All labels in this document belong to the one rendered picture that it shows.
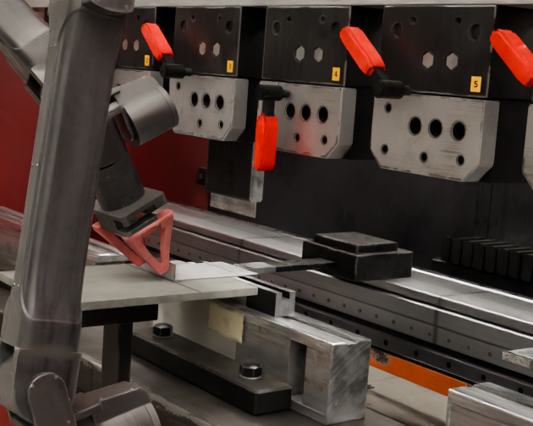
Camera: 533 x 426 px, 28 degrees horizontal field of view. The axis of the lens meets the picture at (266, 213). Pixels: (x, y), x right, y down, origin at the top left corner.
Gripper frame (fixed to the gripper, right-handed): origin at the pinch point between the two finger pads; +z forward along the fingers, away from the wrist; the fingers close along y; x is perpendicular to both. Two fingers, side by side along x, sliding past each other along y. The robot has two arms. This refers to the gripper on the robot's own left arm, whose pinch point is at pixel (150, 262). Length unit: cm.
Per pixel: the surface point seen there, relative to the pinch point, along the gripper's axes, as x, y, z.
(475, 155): -15.1, -45.8, -12.5
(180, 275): -2.2, -2.1, 2.8
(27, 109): -24, 84, -4
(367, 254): -27.8, -5.5, 14.2
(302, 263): -20.3, -0.7, 12.2
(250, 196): -13.3, -6.1, -3.1
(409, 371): -121, 128, 142
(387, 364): -121, 139, 143
